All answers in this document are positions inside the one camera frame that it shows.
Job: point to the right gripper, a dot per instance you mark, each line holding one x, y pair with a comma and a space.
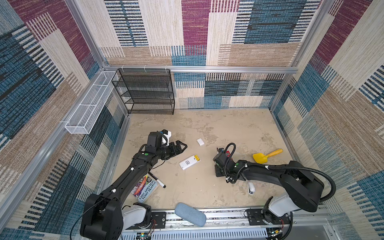
217, 172

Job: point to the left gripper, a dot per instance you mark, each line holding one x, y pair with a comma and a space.
176, 151

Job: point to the white remote control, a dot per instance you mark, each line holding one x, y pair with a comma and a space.
190, 161

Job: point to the white battery cover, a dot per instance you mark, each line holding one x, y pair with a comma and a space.
200, 142

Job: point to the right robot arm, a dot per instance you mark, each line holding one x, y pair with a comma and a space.
305, 187

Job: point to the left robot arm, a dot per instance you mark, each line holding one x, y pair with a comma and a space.
104, 216

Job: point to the black white marker pen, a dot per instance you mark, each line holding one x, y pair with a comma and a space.
158, 180

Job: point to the yellow plastic shovel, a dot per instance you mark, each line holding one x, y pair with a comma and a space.
262, 159

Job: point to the colourful paperback book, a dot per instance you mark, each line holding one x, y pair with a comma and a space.
144, 188

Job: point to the blue grey oval pouch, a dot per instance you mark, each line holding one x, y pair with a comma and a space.
190, 214

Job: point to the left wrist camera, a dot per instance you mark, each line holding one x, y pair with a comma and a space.
166, 135

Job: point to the black wire shelf rack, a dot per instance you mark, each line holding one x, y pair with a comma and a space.
145, 91

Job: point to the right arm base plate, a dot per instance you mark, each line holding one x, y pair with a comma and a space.
257, 217

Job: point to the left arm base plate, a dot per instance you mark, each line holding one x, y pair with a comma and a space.
155, 220

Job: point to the white wire mesh basket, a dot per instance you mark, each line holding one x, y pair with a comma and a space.
86, 114

